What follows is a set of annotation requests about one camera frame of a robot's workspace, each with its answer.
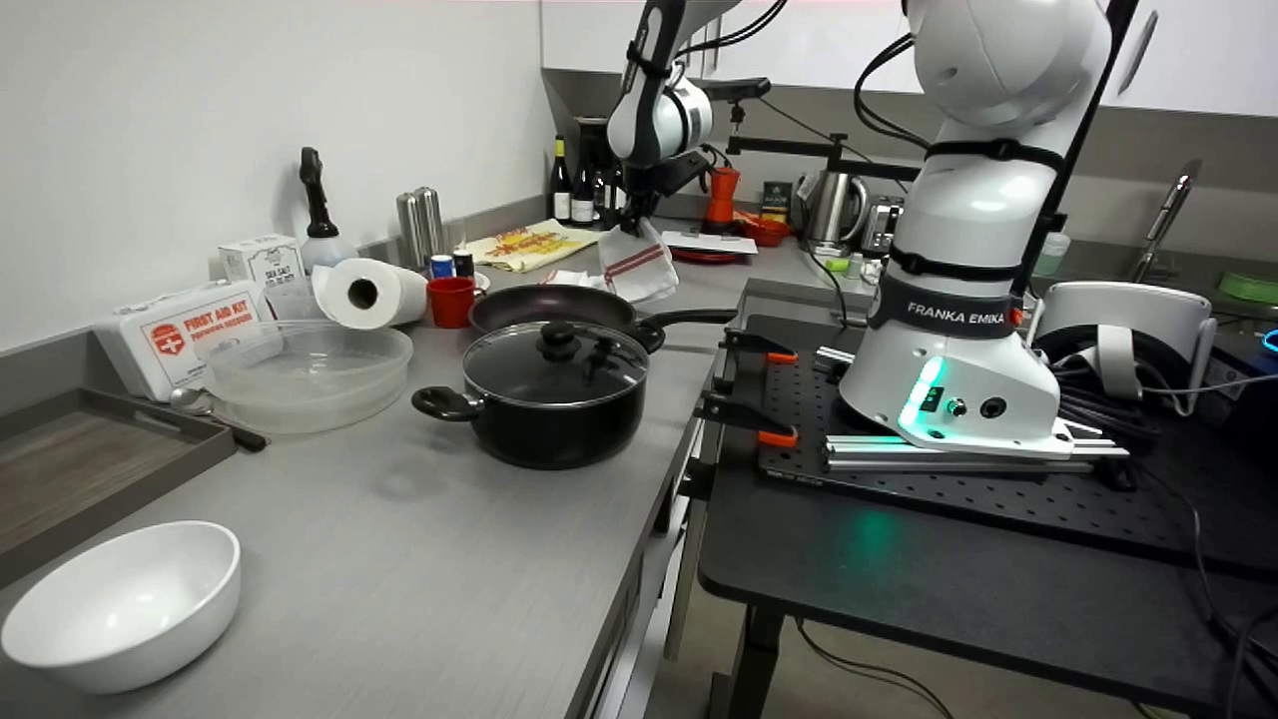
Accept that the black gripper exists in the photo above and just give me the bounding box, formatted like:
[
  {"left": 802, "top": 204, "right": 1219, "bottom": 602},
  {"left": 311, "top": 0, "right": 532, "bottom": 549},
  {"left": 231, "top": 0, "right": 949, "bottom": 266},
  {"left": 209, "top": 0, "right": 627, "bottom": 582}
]
[{"left": 623, "top": 147, "right": 712, "bottom": 250}]

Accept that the white red striped towel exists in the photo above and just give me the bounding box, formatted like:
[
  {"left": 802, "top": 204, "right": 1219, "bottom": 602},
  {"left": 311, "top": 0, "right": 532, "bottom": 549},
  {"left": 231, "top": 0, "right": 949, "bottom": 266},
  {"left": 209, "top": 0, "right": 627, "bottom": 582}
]
[{"left": 595, "top": 237, "right": 685, "bottom": 308}]

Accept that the black frying pan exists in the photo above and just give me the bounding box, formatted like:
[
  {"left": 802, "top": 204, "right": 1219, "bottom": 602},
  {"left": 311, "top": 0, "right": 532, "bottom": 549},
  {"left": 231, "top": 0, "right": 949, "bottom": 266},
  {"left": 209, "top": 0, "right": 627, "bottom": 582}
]
[{"left": 467, "top": 281, "right": 740, "bottom": 354}]

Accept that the white paper towel roll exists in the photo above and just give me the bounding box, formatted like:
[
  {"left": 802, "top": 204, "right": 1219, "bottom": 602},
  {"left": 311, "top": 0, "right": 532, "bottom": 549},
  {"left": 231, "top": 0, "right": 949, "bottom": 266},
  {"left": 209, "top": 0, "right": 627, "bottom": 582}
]
[{"left": 307, "top": 250, "right": 430, "bottom": 330}]

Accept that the dark glass bottle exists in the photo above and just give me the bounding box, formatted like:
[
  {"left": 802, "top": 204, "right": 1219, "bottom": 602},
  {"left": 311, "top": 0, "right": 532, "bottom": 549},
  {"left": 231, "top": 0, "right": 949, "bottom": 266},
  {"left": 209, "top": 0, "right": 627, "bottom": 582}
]
[
  {"left": 547, "top": 136, "right": 576, "bottom": 226},
  {"left": 595, "top": 131, "right": 632, "bottom": 232},
  {"left": 571, "top": 123, "right": 604, "bottom": 232}
]

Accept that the white red flat tray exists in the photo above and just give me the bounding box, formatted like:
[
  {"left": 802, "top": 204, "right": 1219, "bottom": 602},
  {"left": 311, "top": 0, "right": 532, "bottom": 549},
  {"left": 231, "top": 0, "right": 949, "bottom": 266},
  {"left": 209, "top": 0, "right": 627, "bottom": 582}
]
[{"left": 659, "top": 226, "right": 762, "bottom": 266}]

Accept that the red moka pot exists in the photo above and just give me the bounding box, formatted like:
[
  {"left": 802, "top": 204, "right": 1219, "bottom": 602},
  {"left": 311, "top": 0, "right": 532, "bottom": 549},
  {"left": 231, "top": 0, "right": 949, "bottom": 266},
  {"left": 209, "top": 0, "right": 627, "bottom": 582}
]
[{"left": 697, "top": 160, "right": 742, "bottom": 232}]

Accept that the black orange bar clamp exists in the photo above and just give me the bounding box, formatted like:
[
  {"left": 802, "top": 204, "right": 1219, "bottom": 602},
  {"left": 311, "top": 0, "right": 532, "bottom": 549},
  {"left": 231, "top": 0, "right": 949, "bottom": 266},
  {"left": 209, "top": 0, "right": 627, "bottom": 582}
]
[
  {"left": 718, "top": 329, "right": 806, "bottom": 372},
  {"left": 693, "top": 390, "right": 806, "bottom": 457}
]

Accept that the glass pot lid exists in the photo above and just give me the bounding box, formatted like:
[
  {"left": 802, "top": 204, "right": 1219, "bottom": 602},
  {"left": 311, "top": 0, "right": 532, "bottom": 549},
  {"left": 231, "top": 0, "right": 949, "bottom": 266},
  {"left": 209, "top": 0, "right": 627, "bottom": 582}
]
[{"left": 460, "top": 317, "right": 653, "bottom": 411}]

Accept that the silver kettle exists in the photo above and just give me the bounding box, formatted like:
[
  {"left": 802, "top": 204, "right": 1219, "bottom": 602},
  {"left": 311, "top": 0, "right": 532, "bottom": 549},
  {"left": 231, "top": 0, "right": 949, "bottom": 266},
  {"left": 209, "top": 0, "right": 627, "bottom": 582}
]
[{"left": 793, "top": 165, "right": 873, "bottom": 250}]

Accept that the red cup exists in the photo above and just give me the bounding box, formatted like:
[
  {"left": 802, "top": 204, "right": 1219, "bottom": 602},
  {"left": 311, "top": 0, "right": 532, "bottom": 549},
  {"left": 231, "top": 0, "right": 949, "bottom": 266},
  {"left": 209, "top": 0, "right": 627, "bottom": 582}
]
[{"left": 423, "top": 273, "right": 479, "bottom": 330}]

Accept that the black cooking pot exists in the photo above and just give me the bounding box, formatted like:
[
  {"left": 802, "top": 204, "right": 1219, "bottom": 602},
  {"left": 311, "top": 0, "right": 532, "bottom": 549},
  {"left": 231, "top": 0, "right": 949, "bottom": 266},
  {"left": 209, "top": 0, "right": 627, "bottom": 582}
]
[{"left": 407, "top": 348, "right": 653, "bottom": 473}]

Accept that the silver steel grinder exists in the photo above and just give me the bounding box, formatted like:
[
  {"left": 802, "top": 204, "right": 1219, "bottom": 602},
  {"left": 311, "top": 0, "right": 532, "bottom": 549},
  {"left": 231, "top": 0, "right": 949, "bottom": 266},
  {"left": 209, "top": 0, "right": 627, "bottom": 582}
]
[
  {"left": 391, "top": 189, "right": 430, "bottom": 273},
  {"left": 415, "top": 185, "right": 451, "bottom": 262}
]

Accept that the clear plastic bowl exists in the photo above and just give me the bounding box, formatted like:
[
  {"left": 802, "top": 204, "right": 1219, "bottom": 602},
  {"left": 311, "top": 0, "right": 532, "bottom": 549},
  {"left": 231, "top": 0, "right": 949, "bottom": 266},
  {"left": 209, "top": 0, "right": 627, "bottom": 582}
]
[{"left": 197, "top": 317, "right": 420, "bottom": 437}]

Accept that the small white carton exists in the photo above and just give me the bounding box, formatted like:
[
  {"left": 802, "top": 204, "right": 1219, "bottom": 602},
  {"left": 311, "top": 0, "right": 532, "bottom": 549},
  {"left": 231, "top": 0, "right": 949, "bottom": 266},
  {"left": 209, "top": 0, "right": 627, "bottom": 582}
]
[{"left": 211, "top": 232, "right": 311, "bottom": 324}]

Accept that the grey counter cabinet front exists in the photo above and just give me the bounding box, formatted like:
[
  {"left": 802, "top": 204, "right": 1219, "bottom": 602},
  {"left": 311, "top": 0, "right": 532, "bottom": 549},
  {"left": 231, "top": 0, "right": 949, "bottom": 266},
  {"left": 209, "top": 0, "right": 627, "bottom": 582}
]
[{"left": 571, "top": 394, "right": 712, "bottom": 719}]

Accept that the black perforated table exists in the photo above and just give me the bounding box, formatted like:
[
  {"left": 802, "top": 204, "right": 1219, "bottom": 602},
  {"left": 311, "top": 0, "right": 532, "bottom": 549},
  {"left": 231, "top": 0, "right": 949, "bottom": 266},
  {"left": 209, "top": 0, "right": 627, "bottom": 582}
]
[{"left": 693, "top": 312, "right": 1278, "bottom": 719}]

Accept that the white first aid box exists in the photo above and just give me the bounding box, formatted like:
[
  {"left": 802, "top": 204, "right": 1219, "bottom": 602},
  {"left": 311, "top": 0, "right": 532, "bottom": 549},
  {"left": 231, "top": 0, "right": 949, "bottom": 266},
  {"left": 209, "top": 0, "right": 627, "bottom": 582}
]
[{"left": 93, "top": 277, "right": 287, "bottom": 402}]

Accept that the white VR headset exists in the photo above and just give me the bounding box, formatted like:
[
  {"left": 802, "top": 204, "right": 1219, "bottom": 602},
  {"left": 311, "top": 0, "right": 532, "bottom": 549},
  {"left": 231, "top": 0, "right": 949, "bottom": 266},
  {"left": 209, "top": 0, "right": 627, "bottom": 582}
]
[{"left": 1030, "top": 277, "right": 1220, "bottom": 402}]

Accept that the silver metal lever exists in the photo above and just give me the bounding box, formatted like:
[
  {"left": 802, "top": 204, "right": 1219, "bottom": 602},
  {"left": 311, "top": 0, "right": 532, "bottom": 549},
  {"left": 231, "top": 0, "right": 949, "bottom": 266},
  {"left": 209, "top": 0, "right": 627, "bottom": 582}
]
[{"left": 1128, "top": 155, "right": 1204, "bottom": 286}]

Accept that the green flat object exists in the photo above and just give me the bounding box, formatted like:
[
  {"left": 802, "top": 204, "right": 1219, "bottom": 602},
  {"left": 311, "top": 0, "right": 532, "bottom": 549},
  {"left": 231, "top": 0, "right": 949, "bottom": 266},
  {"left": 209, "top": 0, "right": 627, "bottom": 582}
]
[{"left": 1212, "top": 266, "right": 1278, "bottom": 318}]

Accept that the grey recessed tray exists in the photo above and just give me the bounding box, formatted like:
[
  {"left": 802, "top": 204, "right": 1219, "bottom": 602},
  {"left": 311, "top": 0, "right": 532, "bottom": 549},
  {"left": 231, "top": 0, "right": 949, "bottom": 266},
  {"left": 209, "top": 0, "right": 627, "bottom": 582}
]
[{"left": 0, "top": 385, "right": 271, "bottom": 590}]

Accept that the white ceramic bowl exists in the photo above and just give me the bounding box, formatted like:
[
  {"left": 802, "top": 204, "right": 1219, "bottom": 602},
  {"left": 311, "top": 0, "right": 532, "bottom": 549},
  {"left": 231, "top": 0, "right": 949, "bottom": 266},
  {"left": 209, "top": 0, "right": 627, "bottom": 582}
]
[{"left": 0, "top": 515, "right": 248, "bottom": 700}]

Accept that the black stereo camera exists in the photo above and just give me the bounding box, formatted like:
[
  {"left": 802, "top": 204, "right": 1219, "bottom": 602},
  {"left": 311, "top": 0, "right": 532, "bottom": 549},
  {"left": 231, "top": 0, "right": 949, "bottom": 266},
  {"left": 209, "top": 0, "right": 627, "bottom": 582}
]
[{"left": 693, "top": 72, "right": 774, "bottom": 109}]

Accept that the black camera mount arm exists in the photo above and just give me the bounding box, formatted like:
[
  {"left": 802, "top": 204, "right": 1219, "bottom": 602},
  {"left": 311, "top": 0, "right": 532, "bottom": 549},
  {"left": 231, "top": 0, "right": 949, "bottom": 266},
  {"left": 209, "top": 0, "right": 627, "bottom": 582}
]
[{"left": 722, "top": 97, "right": 927, "bottom": 185}]

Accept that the silver aluminium rail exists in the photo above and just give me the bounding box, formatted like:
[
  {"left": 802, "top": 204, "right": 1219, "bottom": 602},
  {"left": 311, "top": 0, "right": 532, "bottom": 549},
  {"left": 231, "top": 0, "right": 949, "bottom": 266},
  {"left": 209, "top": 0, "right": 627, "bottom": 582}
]
[{"left": 824, "top": 421, "right": 1132, "bottom": 479}]

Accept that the black floor cable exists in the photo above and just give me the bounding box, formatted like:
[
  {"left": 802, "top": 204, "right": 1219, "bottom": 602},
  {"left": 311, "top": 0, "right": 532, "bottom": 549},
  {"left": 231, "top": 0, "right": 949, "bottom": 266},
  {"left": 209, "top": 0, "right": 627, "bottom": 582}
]
[{"left": 793, "top": 614, "right": 963, "bottom": 719}]

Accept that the white headset cable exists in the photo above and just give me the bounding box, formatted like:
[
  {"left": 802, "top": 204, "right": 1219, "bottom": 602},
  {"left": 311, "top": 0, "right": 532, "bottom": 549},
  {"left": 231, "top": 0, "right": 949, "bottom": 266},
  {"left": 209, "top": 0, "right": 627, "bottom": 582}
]
[{"left": 1168, "top": 368, "right": 1278, "bottom": 402}]

